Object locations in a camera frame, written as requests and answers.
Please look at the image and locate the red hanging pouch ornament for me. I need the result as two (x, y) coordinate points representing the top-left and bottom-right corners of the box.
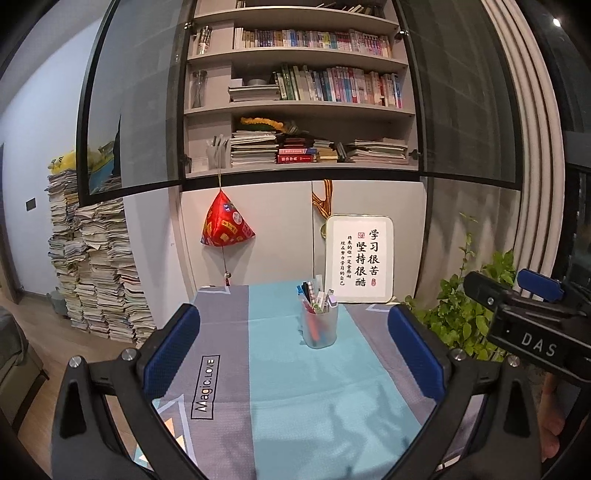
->
(200, 190), (256, 248)

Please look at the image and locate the bookshelf cabinet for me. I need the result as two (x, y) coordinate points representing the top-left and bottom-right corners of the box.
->
(183, 1), (423, 190)

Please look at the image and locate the translucent plastic cup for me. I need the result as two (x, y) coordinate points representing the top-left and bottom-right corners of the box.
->
(300, 307), (339, 349)

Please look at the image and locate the stack of papers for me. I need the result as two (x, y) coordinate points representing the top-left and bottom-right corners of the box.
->
(46, 170), (156, 346)

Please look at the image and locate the blue marker pen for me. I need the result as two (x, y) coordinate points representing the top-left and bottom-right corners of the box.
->
(297, 285), (315, 313)

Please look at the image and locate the teal grey table cloth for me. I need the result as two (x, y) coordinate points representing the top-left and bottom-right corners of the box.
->
(154, 282), (435, 479)

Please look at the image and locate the framed calligraphy sign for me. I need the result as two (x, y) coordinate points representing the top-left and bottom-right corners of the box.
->
(325, 215), (394, 304)

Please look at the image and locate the green potted plant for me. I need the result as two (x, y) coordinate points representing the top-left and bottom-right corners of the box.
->
(404, 212), (506, 362)

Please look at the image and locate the red gel pen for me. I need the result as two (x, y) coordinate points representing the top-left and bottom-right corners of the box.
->
(301, 299), (322, 348)

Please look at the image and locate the red books stack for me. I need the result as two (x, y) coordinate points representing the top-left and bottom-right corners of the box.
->
(276, 148), (318, 164)

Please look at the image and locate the person's right hand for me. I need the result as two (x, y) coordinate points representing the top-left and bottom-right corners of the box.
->
(537, 373), (582, 461)

